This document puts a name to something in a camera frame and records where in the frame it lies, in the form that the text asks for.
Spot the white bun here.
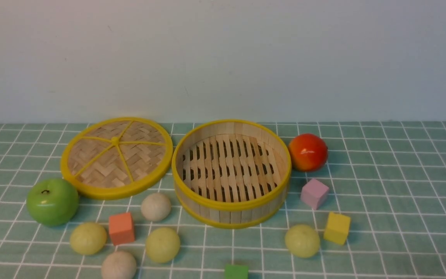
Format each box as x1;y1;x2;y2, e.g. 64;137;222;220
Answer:
101;250;137;279
141;192;172;222

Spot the yellow-green bun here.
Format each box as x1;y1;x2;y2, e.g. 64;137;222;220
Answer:
145;227;181;264
69;222;108;255
284;224;320;258

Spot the bamboo steamer tray yellow rim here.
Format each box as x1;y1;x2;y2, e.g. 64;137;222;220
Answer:
172;119;292;229

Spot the bamboo steamer lid yellow rim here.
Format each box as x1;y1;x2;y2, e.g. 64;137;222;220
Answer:
60;117;173;200

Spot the red tomato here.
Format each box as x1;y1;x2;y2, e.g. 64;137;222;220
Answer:
288;134;329;172

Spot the pink cube block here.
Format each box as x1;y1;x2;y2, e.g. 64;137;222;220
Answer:
300;179;329;210

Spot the green cube block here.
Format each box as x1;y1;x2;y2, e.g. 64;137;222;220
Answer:
224;264;249;279

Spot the orange cube block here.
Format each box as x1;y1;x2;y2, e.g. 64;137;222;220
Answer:
108;212;135;246

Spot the yellow cube block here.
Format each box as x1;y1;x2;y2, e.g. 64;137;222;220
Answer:
323;212;352;245

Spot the green checkered tablecloth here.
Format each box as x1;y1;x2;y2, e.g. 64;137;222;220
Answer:
0;122;446;279

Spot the green apple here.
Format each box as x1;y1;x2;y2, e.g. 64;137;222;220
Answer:
26;177;79;227

